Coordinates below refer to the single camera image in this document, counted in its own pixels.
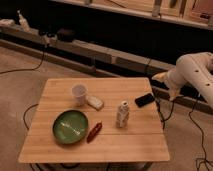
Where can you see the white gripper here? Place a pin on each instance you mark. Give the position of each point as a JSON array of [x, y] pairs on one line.
[[173, 80]]

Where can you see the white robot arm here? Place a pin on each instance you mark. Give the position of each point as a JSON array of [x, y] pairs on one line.
[[194, 69]]

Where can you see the white eraser block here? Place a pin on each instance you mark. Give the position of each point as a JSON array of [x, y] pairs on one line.
[[95, 102]]

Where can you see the black smartphone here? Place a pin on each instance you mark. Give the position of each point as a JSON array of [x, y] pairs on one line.
[[144, 100]]

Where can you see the white ceramic bottle figurine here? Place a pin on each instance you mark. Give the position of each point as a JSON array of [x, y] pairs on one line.
[[122, 115]]

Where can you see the wooden table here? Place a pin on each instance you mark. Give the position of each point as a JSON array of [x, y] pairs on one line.
[[142, 140]]

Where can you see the red chili pepper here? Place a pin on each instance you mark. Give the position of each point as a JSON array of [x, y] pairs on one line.
[[94, 132]]

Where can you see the translucent plastic cup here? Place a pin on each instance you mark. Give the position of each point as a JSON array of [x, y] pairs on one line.
[[79, 93]]

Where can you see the green round bowl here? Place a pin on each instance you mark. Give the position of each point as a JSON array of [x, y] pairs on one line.
[[70, 127]]

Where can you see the dark round object on ledge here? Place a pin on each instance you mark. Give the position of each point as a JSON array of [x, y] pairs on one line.
[[66, 35]]

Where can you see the white spray bottle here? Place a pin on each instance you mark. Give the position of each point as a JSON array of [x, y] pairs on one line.
[[23, 22]]

